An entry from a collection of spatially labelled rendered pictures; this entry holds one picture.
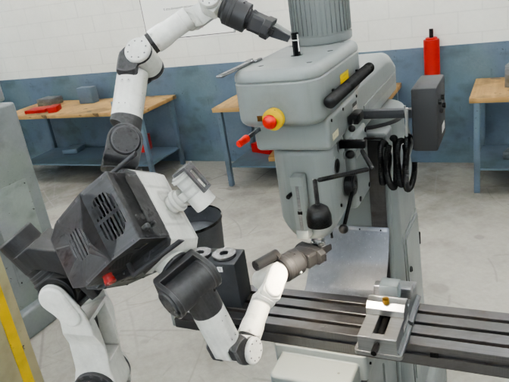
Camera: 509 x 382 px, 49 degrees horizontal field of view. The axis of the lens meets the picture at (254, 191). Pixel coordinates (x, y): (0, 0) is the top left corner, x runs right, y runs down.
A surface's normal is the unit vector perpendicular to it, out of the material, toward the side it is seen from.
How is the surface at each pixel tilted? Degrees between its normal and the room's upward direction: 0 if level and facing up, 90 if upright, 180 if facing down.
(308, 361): 0
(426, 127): 90
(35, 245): 13
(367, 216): 90
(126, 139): 61
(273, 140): 90
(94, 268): 74
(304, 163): 90
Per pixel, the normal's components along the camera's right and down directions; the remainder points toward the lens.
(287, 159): -0.40, 0.39
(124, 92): -0.18, -0.25
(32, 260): -0.12, 0.38
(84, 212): -0.62, 0.11
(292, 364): -0.14, -0.92
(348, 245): -0.43, -0.06
